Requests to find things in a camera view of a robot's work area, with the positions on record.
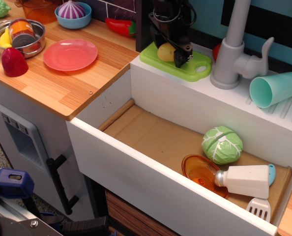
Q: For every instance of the green plastic cutting board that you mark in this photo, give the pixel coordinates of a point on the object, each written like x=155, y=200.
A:
x=197, y=68

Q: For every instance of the grey toy faucet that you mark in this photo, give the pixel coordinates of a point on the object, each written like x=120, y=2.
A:
x=231, y=61

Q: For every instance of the yellow toy potato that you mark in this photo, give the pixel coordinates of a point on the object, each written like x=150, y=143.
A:
x=166, y=52

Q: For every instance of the red toy pepper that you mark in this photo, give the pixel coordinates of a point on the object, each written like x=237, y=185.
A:
x=122, y=27

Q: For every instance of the teal plastic cup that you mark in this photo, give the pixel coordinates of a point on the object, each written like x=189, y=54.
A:
x=266, y=91

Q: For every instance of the blue plastic bowl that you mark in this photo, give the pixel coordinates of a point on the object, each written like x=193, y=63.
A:
x=76, y=23

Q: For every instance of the blue clamp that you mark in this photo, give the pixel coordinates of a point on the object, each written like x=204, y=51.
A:
x=15, y=184

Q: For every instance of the orange transparent pot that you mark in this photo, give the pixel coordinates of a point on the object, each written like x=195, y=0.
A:
x=39, y=10

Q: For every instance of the green toy cabbage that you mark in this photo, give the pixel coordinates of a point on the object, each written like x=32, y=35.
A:
x=222, y=145

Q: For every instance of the black oven door handle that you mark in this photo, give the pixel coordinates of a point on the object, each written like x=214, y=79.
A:
x=53, y=165

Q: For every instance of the yellow toy banana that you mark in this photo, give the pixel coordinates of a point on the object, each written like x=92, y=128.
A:
x=5, y=40

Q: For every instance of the grey oven control panel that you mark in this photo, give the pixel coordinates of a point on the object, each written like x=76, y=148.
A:
x=22, y=143

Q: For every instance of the pink plastic plate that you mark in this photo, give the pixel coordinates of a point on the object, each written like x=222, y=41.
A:
x=70, y=54

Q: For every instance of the red toy behind faucet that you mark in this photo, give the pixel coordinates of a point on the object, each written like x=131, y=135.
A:
x=215, y=51

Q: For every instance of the purple striped toy onion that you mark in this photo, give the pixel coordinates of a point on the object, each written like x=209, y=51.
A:
x=71, y=10

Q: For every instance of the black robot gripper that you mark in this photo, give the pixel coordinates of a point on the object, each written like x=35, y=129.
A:
x=170, y=21

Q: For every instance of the white plastic spatula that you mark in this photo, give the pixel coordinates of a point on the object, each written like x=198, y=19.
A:
x=260, y=208

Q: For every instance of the light blue toy piece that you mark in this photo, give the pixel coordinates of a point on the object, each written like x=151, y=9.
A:
x=272, y=173

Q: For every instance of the white salt shaker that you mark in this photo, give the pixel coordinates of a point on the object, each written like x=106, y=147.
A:
x=247, y=180

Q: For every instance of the orange toy can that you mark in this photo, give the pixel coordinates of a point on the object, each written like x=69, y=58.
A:
x=21, y=33

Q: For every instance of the silver metal pot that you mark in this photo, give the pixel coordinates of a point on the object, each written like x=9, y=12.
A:
x=33, y=48

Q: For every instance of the orange transparent bowl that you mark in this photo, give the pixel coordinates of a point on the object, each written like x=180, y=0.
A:
x=202, y=171

